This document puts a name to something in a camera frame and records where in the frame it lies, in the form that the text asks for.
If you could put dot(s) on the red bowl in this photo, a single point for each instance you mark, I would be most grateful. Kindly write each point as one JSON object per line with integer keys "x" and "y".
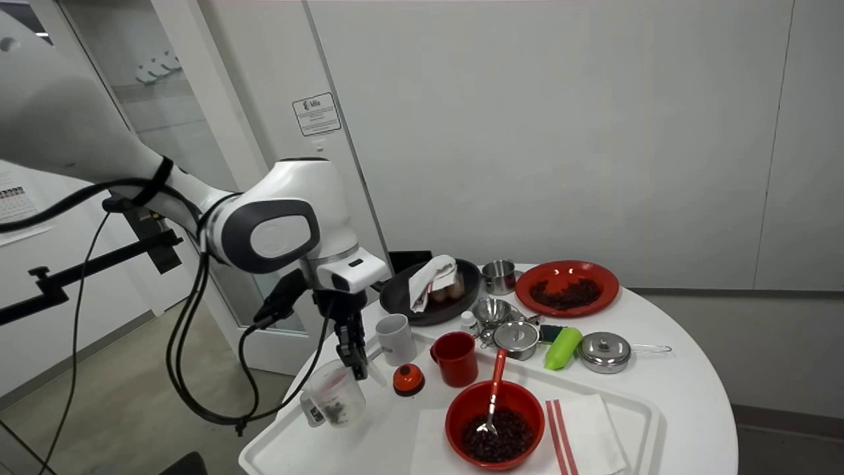
{"x": 465, "y": 416}

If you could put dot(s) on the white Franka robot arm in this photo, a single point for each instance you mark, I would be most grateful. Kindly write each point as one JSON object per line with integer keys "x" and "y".
{"x": 266, "y": 229}

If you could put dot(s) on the black rectangular box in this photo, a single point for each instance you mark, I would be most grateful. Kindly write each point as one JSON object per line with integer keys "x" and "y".
{"x": 413, "y": 258}

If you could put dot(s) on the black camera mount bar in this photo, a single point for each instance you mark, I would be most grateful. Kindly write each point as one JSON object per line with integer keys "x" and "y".
{"x": 89, "y": 264}

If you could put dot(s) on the small grey shaker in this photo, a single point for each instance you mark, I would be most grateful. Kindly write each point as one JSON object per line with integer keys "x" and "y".
{"x": 310, "y": 412}

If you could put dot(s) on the black floor object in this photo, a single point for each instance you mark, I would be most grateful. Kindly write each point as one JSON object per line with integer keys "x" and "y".
{"x": 184, "y": 466}

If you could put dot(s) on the small white bottle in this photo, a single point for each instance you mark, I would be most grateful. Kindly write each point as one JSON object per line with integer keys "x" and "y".
{"x": 469, "y": 322}

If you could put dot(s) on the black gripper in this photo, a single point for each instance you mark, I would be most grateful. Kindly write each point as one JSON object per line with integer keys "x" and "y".
{"x": 339, "y": 308}

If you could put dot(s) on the clear plastic cup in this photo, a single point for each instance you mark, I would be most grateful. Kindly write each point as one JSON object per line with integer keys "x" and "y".
{"x": 339, "y": 402}

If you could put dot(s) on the red cup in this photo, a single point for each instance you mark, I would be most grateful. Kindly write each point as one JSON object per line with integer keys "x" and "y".
{"x": 454, "y": 359}

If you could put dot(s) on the white cloth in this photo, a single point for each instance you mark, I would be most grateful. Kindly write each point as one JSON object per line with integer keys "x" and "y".
{"x": 432, "y": 278}

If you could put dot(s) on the small steel cup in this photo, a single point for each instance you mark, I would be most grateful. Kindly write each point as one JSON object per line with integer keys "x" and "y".
{"x": 499, "y": 278}

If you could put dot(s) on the small orange round lid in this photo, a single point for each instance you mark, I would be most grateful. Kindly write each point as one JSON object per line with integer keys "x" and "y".
{"x": 411, "y": 381}

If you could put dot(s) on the white mug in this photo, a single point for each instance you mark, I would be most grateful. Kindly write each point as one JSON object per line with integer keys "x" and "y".
{"x": 397, "y": 338}

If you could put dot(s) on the white wall hook rack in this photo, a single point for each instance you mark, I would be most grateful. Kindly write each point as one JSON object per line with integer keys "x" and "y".
{"x": 160, "y": 67}

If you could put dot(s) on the white tray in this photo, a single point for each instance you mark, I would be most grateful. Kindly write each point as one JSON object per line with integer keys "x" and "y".
{"x": 291, "y": 452}

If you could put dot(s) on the paper door sign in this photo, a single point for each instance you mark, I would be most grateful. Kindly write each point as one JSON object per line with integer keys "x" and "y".
{"x": 318, "y": 114}

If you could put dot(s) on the black frying pan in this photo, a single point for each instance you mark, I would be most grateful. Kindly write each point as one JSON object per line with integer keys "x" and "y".
{"x": 458, "y": 299}

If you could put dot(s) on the steel measuring cup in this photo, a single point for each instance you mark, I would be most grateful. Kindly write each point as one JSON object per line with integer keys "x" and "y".
{"x": 491, "y": 312}

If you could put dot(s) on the red plate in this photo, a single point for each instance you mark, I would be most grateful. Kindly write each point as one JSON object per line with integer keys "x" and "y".
{"x": 569, "y": 291}

